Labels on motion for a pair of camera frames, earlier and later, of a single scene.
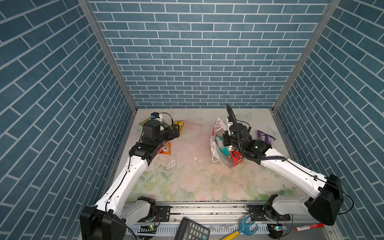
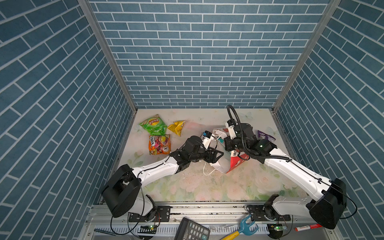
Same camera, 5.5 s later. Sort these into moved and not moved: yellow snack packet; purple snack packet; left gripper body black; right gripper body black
Moved: left gripper body black
Not moved: right gripper body black; yellow snack packet; purple snack packet
